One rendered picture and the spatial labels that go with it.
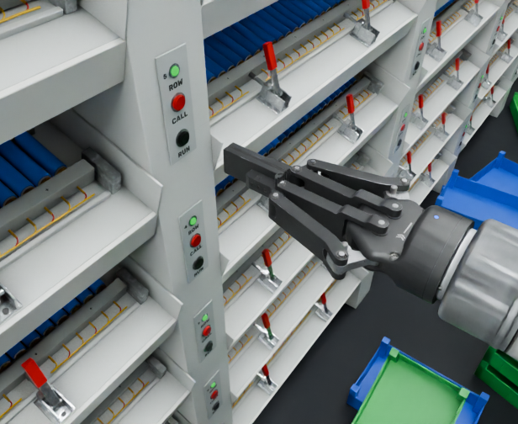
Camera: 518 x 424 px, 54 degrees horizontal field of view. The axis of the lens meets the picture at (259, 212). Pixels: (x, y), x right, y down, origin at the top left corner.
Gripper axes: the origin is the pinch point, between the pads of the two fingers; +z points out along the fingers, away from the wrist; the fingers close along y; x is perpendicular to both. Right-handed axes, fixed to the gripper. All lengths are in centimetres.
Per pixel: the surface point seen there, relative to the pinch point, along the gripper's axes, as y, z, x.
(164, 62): -1.4, 9.6, 9.0
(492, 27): 135, 11, -33
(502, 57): 188, 14, -64
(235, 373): 10, 13, -66
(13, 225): -17.4, 16.3, -3.7
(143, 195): -5.3, 11.4, -5.6
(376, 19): 55, 14, -6
